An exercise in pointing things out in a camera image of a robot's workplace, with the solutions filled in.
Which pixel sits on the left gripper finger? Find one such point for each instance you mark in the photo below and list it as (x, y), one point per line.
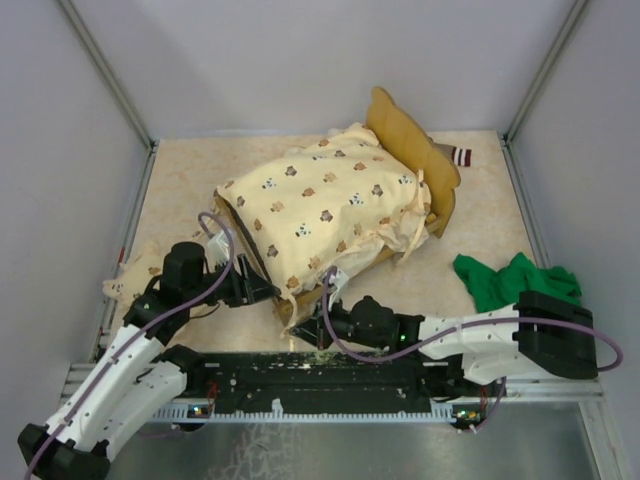
(256, 291)
(248, 273)

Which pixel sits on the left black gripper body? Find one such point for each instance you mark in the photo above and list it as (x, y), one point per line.
(231, 290)

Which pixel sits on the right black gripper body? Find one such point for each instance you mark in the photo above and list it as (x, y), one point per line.
(342, 323)

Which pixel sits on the cream animal print cushion cover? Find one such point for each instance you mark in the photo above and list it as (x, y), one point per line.
(335, 203)

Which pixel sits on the wooden pet bed frame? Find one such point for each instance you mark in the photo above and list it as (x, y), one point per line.
(406, 141)

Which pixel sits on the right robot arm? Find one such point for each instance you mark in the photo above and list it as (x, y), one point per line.
(537, 333)

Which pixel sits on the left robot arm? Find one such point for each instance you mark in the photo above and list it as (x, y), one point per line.
(120, 360)

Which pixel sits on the small cream animal pillow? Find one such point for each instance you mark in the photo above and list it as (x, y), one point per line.
(135, 274)

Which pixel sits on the green cloth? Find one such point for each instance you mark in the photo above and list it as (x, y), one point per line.
(494, 289)

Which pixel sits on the brown striped sock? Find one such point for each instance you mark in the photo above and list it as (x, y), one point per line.
(461, 157)

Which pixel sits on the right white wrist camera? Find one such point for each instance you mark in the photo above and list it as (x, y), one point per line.
(334, 284)

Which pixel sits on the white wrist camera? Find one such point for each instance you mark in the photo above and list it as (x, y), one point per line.
(219, 249)
(334, 284)

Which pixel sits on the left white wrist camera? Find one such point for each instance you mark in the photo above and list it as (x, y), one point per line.
(219, 249)

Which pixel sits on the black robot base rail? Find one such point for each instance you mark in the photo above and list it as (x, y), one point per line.
(326, 387)

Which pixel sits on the left aluminium frame post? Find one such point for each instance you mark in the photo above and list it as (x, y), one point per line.
(105, 71)

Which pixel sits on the aluminium frame post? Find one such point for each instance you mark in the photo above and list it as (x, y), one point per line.
(105, 71)
(567, 31)

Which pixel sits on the right aluminium frame post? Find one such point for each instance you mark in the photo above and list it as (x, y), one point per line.
(567, 31)

